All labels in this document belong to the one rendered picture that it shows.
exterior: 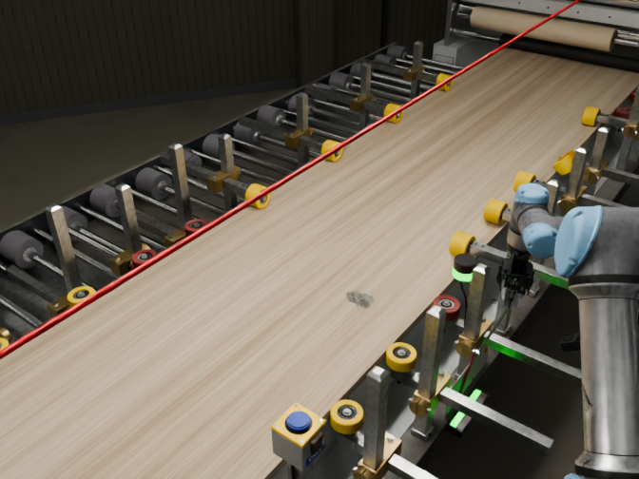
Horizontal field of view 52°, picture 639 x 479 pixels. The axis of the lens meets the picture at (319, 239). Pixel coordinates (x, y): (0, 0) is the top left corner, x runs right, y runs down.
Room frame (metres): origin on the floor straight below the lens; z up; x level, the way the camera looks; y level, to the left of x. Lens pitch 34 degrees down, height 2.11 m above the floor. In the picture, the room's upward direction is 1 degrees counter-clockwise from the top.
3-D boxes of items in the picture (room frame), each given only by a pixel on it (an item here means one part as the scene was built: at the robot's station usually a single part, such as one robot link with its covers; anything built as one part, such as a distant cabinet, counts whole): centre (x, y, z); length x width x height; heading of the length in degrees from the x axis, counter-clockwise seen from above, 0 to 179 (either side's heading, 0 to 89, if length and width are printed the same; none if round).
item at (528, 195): (1.31, -0.50, 1.31); 0.09 x 0.08 x 0.11; 177
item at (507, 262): (1.31, -0.49, 1.15); 0.09 x 0.08 x 0.12; 163
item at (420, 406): (1.18, -0.28, 0.83); 0.13 x 0.06 x 0.05; 143
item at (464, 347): (1.38, -0.43, 0.84); 0.13 x 0.06 x 0.05; 143
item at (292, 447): (0.76, 0.04, 1.18); 0.07 x 0.07 x 0.08; 53
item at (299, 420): (0.76, 0.04, 1.22); 0.04 x 0.04 x 0.02
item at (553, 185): (1.76, -0.72, 0.90); 0.03 x 0.03 x 0.48; 53
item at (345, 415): (1.06, -0.06, 0.85); 0.08 x 0.08 x 0.11
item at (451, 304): (1.46, -0.36, 0.85); 0.08 x 0.08 x 0.11
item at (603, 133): (2.16, -1.03, 0.89); 0.03 x 0.03 x 0.48; 53
